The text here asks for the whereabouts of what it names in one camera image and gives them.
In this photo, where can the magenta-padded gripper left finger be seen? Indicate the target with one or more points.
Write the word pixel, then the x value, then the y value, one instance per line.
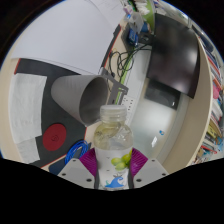
pixel 75 171

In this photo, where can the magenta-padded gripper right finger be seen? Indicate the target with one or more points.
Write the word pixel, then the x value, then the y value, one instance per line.
pixel 150 171

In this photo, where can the clear plastic water bottle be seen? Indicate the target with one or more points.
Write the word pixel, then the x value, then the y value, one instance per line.
pixel 112 146

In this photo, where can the flat round red coaster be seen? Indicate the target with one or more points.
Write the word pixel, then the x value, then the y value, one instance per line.
pixel 54 137

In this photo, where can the black desk mat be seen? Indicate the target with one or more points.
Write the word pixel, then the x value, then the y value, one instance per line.
pixel 71 131

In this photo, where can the white folded napkin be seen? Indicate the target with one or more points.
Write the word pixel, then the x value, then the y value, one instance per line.
pixel 26 110

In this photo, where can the grey plastic cup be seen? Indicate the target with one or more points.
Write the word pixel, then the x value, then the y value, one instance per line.
pixel 71 93

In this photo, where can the black rectangular panel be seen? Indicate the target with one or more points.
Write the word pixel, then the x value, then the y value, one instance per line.
pixel 161 93

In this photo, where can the white shelf with books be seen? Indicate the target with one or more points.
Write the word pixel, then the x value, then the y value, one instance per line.
pixel 203 100

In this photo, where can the black computer monitor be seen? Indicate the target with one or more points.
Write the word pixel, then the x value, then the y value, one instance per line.
pixel 173 53

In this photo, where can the small blue device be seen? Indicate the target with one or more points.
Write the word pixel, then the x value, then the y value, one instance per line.
pixel 133 36

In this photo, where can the white paper sheets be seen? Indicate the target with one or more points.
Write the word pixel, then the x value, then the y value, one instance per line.
pixel 66 33

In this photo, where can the white wall sockets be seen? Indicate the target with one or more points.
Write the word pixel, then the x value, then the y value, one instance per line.
pixel 126 105

